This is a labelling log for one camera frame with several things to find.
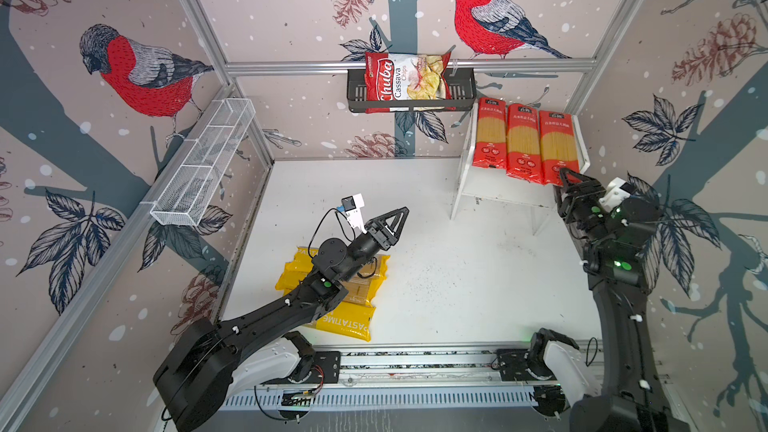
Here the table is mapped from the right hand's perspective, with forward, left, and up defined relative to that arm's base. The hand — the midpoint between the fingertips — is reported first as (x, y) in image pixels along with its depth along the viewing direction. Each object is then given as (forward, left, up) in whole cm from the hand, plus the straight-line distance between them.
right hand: (550, 177), depth 68 cm
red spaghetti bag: (+9, +12, 0) cm, 15 cm away
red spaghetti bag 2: (+12, +3, 0) cm, 13 cm away
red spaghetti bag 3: (+12, -6, -1) cm, 14 cm away
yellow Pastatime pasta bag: (-24, +48, -32) cm, 63 cm away
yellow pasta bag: (-14, +46, -32) cm, 58 cm away
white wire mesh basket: (-7, +87, -2) cm, 87 cm away
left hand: (-10, +33, -2) cm, 35 cm away
